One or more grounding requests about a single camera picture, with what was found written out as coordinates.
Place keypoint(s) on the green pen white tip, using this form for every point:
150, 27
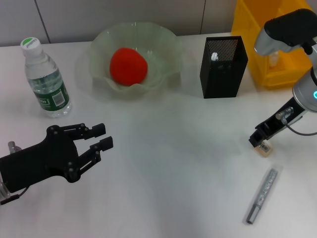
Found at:
215, 57

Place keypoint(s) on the black mesh pen holder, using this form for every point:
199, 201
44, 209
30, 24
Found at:
218, 81

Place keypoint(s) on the pale green glass fruit bowl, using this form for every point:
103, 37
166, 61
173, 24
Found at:
161, 49

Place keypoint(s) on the clear water bottle green label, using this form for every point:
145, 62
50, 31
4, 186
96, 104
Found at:
52, 84

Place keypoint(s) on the grey pen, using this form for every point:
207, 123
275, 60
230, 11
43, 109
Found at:
265, 193

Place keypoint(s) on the beige eraser with barcode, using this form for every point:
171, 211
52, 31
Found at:
266, 150

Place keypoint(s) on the yellow plastic bin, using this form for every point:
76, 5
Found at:
247, 32

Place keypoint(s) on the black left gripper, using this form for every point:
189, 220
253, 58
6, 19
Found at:
44, 158

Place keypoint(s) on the orange-red round fruit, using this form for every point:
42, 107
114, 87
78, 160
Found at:
128, 67

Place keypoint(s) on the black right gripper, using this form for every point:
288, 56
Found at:
277, 124

